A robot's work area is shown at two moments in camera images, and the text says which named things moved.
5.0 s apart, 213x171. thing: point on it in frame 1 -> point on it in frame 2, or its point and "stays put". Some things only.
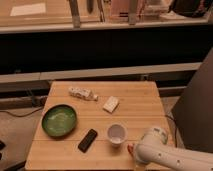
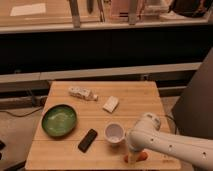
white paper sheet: [28, 9] stays put
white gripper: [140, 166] -> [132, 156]
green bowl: [59, 120] stays put
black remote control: [87, 140] stays put
